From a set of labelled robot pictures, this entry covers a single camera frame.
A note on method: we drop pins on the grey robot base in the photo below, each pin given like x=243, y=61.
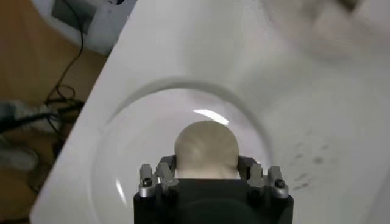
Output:
x=103, y=27

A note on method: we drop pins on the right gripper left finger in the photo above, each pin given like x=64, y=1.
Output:
x=149, y=182

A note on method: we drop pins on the white round plate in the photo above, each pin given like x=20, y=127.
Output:
x=137, y=137

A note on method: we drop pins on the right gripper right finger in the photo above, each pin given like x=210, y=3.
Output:
x=274, y=182

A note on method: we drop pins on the white steamed baozi bun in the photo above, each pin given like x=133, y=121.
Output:
x=207, y=146

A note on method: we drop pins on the white table foot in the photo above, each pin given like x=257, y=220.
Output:
x=18, y=158

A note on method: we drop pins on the scattered dark crumbs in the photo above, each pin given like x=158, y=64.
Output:
x=318, y=159

